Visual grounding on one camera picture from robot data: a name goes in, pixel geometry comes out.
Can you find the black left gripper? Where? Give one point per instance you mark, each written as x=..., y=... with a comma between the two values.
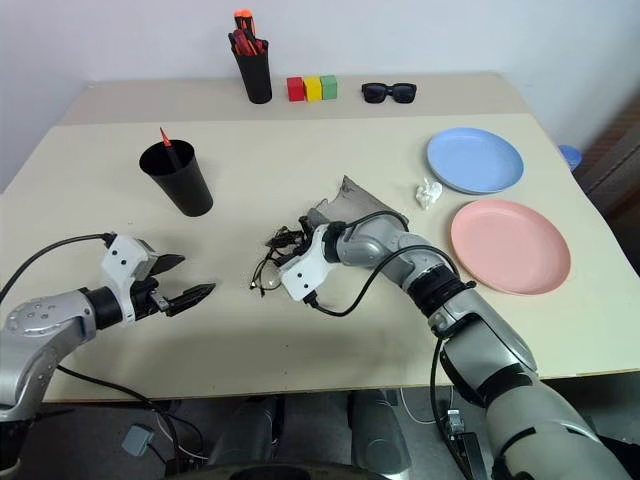
x=147, y=297

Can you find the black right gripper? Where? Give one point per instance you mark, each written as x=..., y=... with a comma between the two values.
x=306, y=245

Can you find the thin black frame eyeglasses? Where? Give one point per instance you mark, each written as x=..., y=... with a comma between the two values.
x=267, y=277

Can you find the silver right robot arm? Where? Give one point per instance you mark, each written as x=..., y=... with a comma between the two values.
x=480, y=340

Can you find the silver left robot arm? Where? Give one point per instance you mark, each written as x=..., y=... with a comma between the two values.
x=45, y=320

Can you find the grey glasses case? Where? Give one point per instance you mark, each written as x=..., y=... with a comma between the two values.
x=357, y=202

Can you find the wide black cup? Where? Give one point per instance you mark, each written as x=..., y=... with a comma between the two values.
x=182, y=185

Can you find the tall narrow black cup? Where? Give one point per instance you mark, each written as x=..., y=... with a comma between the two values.
x=256, y=75

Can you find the red and black marker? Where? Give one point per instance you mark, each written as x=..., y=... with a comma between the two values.
x=259, y=46
x=171, y=150
x=242, y=45

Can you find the crumpled white paper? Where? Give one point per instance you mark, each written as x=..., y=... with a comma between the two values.
x=429, y=194

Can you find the red cube block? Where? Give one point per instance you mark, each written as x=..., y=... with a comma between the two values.
x=295, y=90

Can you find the yellow cube block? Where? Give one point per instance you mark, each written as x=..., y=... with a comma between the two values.
x=313, y=90

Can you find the green cube block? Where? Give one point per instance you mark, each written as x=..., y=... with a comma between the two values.
x=329, y=87

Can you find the dark rounded robot leg shape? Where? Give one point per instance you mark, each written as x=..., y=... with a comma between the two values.
x=377, y=430
x=245, y=430

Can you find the small grey box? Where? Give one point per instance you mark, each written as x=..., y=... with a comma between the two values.
x=137, y=440

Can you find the black sunglasses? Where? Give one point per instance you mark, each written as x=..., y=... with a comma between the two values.
x=389, y=93

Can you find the blue plate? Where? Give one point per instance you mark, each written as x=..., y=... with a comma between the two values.
x=472, y=160

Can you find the orange capped marker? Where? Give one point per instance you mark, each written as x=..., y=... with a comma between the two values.
x=244, y=22

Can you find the pink plate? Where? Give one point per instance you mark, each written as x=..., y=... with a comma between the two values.
x=510, y=247

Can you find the blue round object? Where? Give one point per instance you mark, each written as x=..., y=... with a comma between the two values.
x=569, y=157

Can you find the brown wooden furniture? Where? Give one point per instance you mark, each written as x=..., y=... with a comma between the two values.
x=617, y=165

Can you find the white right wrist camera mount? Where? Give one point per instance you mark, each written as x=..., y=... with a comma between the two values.
x=305, y=275

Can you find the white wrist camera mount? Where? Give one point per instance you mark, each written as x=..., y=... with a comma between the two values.
x=305, y=275
x=120, y=260

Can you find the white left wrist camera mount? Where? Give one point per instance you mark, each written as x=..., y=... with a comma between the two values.
x=120, y=260

